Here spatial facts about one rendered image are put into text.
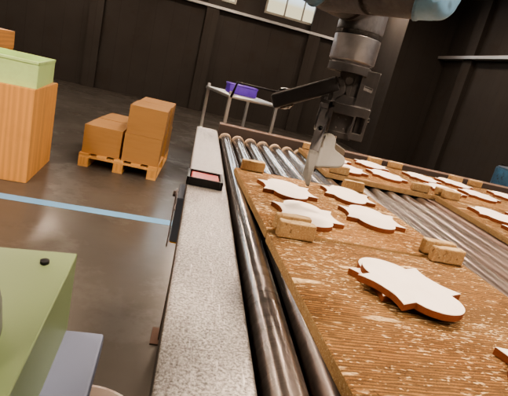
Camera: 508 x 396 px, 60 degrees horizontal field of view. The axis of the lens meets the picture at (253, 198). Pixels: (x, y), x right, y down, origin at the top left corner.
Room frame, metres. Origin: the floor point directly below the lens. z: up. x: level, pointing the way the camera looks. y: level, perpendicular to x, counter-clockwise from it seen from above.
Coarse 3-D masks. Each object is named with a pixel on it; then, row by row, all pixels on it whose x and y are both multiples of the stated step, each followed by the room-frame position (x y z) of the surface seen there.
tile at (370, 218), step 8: (344, 208) 0.86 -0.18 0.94; (352, 208) 0.87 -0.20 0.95; (360, 208) 0.89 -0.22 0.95; (368, 208) 0.91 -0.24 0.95; (352, 216) 0.81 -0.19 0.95; (360, 216) 0.83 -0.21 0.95; (368, 216) 0.84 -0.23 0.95; (376, 216) 0.86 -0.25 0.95; (384, 216) 0.87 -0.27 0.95; (392, 216) 0.89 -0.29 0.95; (360, 224) 0.80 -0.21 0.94; (368, 224) 0.79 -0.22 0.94; (376, 224) 0.80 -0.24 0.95; (384, 224) 0.81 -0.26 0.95; (392, 224) 0.83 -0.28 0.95; (384, 232) 0.78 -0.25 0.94; (392, 232) 0.79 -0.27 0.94
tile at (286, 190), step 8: (264, 184) 0.91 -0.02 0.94; (272, 184) 0.92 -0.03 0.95; (280, 184) 0.94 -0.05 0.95; (288, 184) 0.95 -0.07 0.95; (272, 192) 0.87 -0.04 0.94; (280, 192) 0.86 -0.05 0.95; (288, 192) 0.87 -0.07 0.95; (296, 192) 0.89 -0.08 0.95; (304, 192) 0.91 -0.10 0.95; (304, 200) 0.86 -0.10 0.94; (312, 200) 0.89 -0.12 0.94
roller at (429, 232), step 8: (376, 192) 1.27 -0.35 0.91; (384, 200) 1.20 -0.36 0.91; (392, 200) 1.18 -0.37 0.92; (400, 208) 1.12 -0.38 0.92; (408, 216) 1.06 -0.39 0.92; (416, 224) 1.01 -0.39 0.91; (424, 224) 1.00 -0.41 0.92; (424, 232) 0.96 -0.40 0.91; (432, 232) 0.95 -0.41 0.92; (448, 240) 0.90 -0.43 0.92; (464, 264) 0.80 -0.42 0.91; (472, 264) 0.79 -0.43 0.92; (480, 264) 0.79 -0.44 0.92; (480, 272) 0.76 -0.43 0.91; (488, 272) 0.75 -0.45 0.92; (488, 280) 0.73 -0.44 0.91; (496, 280) 0.72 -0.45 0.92; (496, 288) 0.71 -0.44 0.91; (504, 288) 0.70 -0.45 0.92
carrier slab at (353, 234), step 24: (240, 168) 1.04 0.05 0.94; (264, 192) 0.86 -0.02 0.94; (312, 192) 0.97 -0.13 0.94; (360, 192) 1.10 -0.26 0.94; (264, 216) 0.70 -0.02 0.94; (336, 216) 0.82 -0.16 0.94; (336, 240) 0.67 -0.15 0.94; (360, 240) 0.70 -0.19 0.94; (384, 240) 0.73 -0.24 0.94; (408, 240) 0.77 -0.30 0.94
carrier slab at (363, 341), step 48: (288, 240) 0.61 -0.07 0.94; (336, 288) 0.49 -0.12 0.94; (480, 288) 0.61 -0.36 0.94; (336, 336) 0.38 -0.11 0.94; (384, 336) 0.40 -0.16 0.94; (432, 336) 0.43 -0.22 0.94; (480, 336) 0.45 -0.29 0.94; (336, 384) 0.32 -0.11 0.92; (384, 384) 0.32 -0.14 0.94; (432, 384) 0.34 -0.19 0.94; (480, 384) 0.36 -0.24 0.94
